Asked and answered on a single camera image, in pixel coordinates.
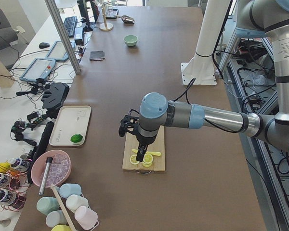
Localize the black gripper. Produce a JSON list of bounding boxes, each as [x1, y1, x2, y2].
[[136, 134, 157, 162]]

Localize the green bowl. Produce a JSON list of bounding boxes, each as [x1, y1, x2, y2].
[[124, 35, 138, 47]]

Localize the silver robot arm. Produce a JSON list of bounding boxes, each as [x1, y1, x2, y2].
[[135, 0, 289, 161]]

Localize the pink ice bowl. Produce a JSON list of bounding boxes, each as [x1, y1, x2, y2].
[[31, 150, 72, 188]]

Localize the stacked lemon slices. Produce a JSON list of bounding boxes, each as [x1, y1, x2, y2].
[[142, 154, 154, 167]]

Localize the bamboo cutting board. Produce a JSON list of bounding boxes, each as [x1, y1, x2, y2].
[[122, 126, 165, 172]]

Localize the lemon slice single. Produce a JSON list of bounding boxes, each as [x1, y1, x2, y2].
[[130, 154, 140, 165]]

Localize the yellow plastic knife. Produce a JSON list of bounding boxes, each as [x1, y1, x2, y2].
[[132, 149, 161, 156]]

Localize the green lime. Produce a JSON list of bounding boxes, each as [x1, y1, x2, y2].
[[70, 134, 83, 143]]

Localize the cream rabbit tray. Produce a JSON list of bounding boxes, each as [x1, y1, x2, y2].
[[49, 105, 92, 146]]

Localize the blue cup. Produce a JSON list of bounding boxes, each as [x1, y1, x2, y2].
[[59, 183, 82, 199]]

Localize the white cup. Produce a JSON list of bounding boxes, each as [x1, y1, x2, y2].
[[66, 194, 89, 213]]

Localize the pink cup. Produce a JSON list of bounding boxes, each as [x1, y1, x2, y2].
[[74, 205, 99, 230]]

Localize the steel black-tipped muddler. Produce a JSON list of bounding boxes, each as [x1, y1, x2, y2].
[[39, 157, 53, 196]]

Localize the black long bar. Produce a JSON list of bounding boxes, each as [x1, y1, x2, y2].
[[27, 121, 54, 184]]

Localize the black angular device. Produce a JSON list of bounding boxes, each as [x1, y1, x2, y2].
[[41, 83, 69, 118]]

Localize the grey folded cloth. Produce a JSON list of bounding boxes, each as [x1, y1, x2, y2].
[[89, 51, 105, 61]]

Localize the green cup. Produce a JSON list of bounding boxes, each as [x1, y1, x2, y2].
[[36, 197, 59, 216]]

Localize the grey-blue cup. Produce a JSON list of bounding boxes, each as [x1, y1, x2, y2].
[[45, 210, 67, 228]]

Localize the yellow cup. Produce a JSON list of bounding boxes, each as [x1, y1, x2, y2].
[[51, 224, 71, 231]]

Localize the wooden mug tree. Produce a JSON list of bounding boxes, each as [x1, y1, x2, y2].
[[98, 0, 113, 31]]

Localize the far teach pendant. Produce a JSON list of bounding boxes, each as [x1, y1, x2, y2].
[[45, 41, 68, 62]]

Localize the teach pendant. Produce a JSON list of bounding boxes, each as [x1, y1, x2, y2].
[[45, 41, 68, 62], [20, 58, 56, 82]]

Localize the near teach pendant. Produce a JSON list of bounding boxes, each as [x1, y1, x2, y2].
[[20, 58, 56, 82]]

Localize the metal scoop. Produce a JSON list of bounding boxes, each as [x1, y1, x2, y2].
[[115, 15, 135, 24]]

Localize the black computer mouse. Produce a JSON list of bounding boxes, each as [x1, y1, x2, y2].
[[39, 42, 50, 49]]

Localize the black keyboard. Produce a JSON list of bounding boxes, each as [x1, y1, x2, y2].
[[63, 16, 78, 38]]

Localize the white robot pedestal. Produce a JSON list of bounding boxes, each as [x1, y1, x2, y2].
[[181, 0, 232, 85]]

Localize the copper wire bottle rack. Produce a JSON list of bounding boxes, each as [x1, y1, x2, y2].
[[0, 162, 30, 212]]

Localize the aluminium frame post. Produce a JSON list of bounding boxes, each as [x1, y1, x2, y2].
[[45, 0, 81, 74]]

